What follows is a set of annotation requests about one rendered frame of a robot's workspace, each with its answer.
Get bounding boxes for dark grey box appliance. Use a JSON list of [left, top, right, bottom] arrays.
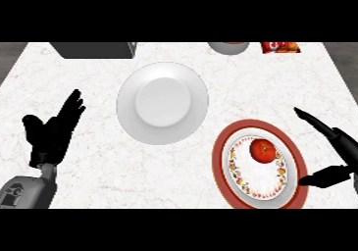
[[48, 41, 138, 60]]

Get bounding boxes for red orange packet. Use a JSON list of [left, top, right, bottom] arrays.
[[259, 41, 304, 55]]

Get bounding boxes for red tomato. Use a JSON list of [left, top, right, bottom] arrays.
[[249, 138, 277, 165]]

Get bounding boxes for plain white plate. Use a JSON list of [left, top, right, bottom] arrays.
[[114, 62, 211, 146]]

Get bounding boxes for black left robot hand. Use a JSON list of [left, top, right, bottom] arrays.
[[21, 88, 88, 170]]

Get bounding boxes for red rimmed patterned plate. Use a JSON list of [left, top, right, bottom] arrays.
[[211, 119, 311, 210]]

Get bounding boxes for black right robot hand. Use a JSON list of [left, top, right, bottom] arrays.
[[293, 107, 358, 189]]

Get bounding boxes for grey cup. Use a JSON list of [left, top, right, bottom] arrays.
[[208, 41, 250, 56]]

